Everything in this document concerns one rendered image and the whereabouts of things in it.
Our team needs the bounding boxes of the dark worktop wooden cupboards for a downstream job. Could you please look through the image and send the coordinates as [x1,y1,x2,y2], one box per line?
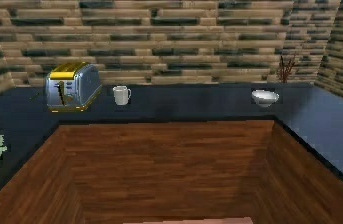
[0,82,343,224]

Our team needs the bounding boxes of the white mug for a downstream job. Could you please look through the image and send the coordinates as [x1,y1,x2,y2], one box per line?
[112,85,132,107]

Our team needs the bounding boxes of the white bowl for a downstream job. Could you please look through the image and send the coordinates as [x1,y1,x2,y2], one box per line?
[251,89,280,108]

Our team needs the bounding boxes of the silver and gold toaster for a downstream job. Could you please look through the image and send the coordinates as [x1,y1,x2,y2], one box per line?
[44,61,103,113]

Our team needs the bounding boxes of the red twig plant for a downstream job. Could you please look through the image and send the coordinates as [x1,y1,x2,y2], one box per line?
[276,53,297,84]

